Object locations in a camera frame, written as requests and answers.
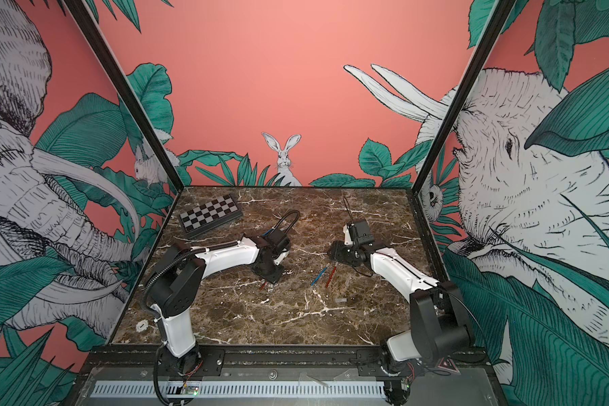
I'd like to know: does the blue knife bottom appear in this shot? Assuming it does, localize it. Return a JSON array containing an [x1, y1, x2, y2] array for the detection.
[[311, 267, 328, 286]]

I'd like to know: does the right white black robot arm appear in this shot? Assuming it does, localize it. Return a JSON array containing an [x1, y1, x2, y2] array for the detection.
[[328, 220, 475, 363]]

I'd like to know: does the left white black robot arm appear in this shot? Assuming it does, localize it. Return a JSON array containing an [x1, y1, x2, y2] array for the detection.
[[141, 229, 291, 359]]

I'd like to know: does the black white checkerboard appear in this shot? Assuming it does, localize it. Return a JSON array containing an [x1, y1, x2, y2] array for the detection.
[[179, 195, 243, 238]]

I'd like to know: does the red warning triangle sticker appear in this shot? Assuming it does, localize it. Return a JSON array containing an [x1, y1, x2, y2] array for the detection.
[[436, 358, 460, 375]]

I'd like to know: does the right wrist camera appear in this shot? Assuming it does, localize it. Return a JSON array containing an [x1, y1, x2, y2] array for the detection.
[[343, 225, 354, 246]]

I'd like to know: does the left black camera cable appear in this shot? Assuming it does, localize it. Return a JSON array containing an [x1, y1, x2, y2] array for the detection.
[[273, 209, 301, 240]]

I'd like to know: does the white perforated cable duct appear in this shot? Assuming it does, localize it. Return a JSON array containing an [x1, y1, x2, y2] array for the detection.
[[89, 381, 386, 400]]

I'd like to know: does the black front rail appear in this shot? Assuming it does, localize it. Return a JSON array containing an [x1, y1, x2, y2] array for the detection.
[[76, 344, 494, 384]]

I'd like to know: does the left black frame post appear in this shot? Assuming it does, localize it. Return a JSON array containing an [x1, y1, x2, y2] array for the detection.
[[64, 0, 184, 193]]

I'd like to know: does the black frame post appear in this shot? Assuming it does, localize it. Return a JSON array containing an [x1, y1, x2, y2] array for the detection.
[[412, 0, 515, 195], [64, 0, 184, 193]]

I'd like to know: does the right black frame post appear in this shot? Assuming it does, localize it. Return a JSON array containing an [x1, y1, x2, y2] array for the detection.
[[412, 0, 515, 195]]

